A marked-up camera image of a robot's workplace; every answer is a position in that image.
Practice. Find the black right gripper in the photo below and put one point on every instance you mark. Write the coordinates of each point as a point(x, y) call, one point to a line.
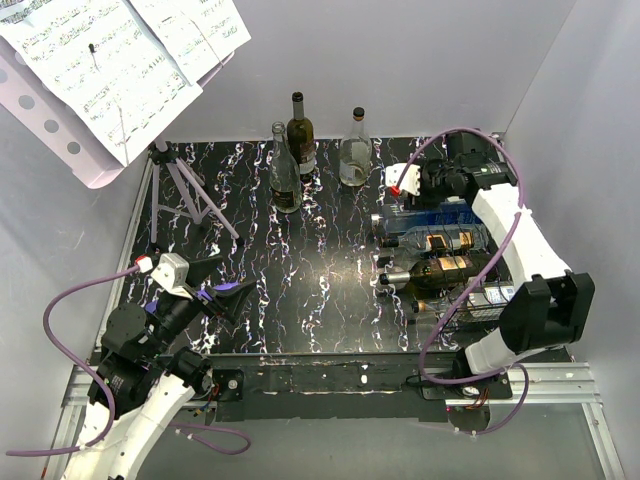
point(423, 200)

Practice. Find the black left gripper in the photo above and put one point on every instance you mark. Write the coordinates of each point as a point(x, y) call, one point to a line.
point(229, 302)

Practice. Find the purple marker pen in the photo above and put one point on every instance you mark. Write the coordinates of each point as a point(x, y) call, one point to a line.
point(221, 291)

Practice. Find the clear bottle black cork cap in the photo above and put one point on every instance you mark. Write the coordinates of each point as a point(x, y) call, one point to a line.
point(355, 152)

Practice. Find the clear green-tinted bottle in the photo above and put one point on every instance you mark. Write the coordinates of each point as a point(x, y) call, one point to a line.
point(284, 176)

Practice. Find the dark brown wine bottle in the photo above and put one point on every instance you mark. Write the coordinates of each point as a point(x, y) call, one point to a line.
point(300, 137)

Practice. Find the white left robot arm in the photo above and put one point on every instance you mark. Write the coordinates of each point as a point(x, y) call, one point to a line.
point(140, 386)

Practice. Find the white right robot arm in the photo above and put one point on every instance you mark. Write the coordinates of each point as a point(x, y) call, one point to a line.
point(551, 303)

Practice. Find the blue clear tall bottle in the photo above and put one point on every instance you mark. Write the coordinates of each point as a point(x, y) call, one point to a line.
point(396, 219)

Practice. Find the green wine bottle silver neck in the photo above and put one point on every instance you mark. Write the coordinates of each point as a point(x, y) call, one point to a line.
point(439, 272)

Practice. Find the clear flask black gold label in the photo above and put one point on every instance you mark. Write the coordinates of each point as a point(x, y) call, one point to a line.
point(439, 238)

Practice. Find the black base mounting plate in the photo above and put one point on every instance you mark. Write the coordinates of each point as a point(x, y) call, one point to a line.
point(359, 386)

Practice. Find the large sheet music page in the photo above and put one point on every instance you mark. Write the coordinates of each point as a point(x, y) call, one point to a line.
point(100, 60)

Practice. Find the small sheet music page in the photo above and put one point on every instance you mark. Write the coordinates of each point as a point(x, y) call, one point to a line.
point(198, 34)

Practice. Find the lilac music stand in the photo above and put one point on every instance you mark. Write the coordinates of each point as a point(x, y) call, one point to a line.
point(24, 95)

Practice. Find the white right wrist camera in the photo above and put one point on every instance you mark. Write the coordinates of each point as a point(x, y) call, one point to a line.
point(403, 181)

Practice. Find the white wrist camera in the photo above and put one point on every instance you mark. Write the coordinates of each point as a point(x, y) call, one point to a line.
point(403, 181)
point(170, 274)

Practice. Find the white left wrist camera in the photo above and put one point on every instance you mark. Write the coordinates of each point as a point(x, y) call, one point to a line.
point(170, 274)

